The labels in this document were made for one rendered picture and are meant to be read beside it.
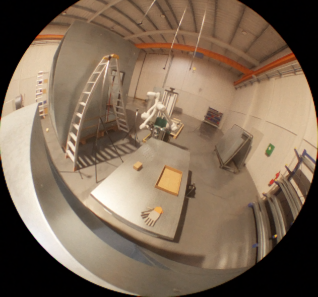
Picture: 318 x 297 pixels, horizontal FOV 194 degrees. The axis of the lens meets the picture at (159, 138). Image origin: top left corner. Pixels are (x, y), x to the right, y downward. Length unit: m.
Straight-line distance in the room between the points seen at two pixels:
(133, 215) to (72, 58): 2.84
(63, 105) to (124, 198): 2.22
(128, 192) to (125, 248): 0.89
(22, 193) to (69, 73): 2.42
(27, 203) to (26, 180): 0.03
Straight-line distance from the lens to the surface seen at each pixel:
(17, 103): 7.11
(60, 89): 2.45
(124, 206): 1.06
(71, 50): 2.58
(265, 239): 3.33
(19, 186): 0.18
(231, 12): 7.39
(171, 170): 1.48
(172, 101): 2.45
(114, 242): 1.56
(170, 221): 1.10
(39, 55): 11.34
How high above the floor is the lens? 1.66
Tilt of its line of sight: 27 degrees down
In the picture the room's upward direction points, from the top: 17 degrees clockwise
